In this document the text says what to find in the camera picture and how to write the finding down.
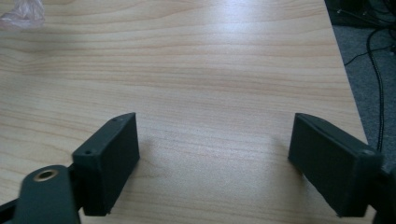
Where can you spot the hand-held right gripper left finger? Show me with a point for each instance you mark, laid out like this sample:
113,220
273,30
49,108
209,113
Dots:
106,165

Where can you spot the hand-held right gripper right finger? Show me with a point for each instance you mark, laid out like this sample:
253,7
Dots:
333,168

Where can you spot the dark equipment base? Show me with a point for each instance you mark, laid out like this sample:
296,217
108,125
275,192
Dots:
361,11

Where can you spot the clear plastic bag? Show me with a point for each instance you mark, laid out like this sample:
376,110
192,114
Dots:
21,14

